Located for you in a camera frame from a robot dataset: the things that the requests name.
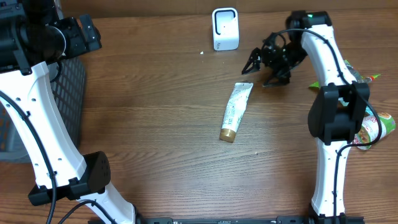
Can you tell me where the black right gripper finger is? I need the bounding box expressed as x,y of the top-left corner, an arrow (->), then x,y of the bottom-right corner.
262,70 -> 291,87
241,48 -> 262,75

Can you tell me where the white tube with gold cap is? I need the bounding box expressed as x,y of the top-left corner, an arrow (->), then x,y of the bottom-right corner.
220,83 -> 254,142

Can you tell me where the green snack bag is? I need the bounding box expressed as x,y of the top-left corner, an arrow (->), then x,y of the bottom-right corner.
308,59 -> 382,90

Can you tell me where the green instant noodle cup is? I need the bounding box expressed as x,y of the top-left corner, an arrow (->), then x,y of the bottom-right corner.
353,113 -> 396,144

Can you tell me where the teal tissue pack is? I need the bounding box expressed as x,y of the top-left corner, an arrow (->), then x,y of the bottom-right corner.
338,98 -> 373,117

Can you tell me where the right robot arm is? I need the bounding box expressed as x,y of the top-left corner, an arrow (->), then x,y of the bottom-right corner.
242,11 -> 370,223

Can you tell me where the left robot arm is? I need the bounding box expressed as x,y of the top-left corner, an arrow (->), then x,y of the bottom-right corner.
1,1 -> 144,224

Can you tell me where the white barcode scanner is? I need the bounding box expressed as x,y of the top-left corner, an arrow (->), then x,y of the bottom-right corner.
211,7 -> 239,51

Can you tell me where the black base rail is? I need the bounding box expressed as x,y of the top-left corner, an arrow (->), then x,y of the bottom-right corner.
88,216 -> 366,224

